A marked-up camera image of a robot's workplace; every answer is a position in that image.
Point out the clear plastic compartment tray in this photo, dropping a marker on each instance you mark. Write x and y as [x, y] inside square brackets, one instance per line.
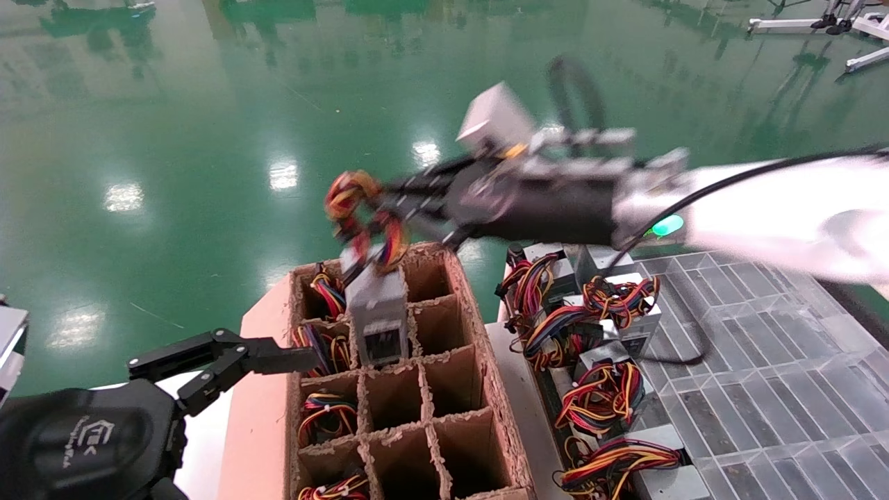
[764, 389]

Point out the cardboard box with dividers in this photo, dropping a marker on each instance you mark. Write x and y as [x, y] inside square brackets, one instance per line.
[455, 382]

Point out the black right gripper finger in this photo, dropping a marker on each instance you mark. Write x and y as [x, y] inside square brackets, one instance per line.
[434, 180]
[430, 207]

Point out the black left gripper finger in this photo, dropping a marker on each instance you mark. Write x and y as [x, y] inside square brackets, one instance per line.
[215, 382]
[180, 351]

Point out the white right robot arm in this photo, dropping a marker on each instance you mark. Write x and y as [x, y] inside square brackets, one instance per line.
[764, 208]

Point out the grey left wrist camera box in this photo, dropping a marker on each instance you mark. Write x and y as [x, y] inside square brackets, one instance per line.
[10, 340]

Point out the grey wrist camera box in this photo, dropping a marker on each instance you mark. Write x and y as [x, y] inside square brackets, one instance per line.
[493, 118]
[10, 340]

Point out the white floor bar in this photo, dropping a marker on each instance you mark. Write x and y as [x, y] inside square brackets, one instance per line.
[868, 60]

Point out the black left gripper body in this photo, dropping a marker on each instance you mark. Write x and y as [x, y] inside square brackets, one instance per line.
[83, 444]

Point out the white floor frame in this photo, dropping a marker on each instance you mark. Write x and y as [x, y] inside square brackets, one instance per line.
[778, 26]

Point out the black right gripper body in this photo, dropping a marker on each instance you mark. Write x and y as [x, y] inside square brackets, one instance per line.
[549, 208]

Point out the black cart deck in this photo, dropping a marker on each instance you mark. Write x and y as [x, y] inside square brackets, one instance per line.
[861, 305]

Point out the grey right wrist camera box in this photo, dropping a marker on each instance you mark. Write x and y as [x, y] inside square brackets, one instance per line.
[493, 118]

